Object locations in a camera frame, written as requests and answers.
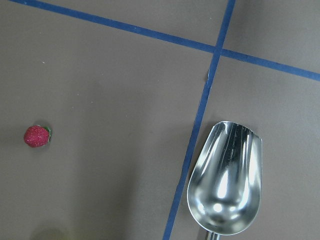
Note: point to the steel scoop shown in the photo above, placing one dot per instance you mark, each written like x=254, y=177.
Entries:
x=225, y=188

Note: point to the red strawberry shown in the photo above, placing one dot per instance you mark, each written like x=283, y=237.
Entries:
x=37, y=136

